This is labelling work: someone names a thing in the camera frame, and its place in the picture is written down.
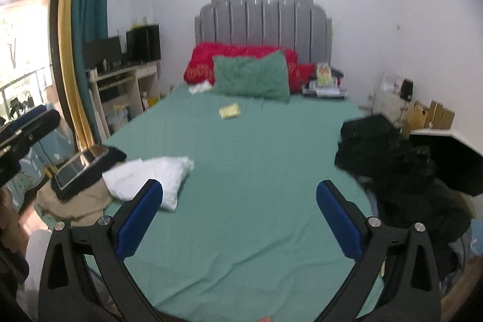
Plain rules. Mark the green bed sheet mattress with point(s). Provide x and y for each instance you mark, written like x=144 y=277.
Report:
x=247 y=239

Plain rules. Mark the yellow packet on bed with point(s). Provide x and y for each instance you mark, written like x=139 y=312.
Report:
x=230 y=111

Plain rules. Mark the books and items stack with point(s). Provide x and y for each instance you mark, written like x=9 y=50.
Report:
x=325 y=83

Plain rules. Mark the white bedside box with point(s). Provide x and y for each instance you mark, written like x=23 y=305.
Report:
x=393 y=98

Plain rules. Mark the black garment under tablet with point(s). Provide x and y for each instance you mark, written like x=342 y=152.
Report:
x=90 y=177

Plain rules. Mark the teal and gold curtain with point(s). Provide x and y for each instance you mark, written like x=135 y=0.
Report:
x=80 y=22

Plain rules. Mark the white hooded garment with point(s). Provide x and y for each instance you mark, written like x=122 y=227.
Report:
x=125 y=180

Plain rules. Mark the black speaker box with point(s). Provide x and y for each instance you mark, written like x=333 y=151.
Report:
x=144 y=43

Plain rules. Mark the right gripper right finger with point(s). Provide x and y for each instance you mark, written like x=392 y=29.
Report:
x=394 y=277

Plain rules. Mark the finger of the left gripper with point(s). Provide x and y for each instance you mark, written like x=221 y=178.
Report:
x=38 y=127
x=22 y=116

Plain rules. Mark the cardboard boxes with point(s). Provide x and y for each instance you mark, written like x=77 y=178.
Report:
x=436 y=116

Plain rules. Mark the grey padded headboard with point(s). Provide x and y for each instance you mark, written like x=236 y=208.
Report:
x=300 y=25

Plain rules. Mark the red pillow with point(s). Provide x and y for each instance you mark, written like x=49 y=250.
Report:
x=201 y=66

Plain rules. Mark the white printed packet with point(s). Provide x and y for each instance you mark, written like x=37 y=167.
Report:
x=200 y=87

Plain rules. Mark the green pillow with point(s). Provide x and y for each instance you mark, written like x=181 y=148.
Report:
x=247 y=76

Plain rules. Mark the beige wooden desk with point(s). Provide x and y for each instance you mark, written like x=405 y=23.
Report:
x=121 y=95

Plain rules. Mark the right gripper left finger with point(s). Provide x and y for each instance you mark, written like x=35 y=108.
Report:
x=67 y=291

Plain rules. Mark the tablet with silver frame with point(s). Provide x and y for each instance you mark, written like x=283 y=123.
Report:
x=78 y=165

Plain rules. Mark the beige khaki garment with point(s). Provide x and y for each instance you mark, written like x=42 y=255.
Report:
x=84 y=209

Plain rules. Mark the black clothes pile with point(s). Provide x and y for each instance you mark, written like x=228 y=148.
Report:
x=403 y=180

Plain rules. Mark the black monitor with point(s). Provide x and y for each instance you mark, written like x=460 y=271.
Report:
x=100 y=51

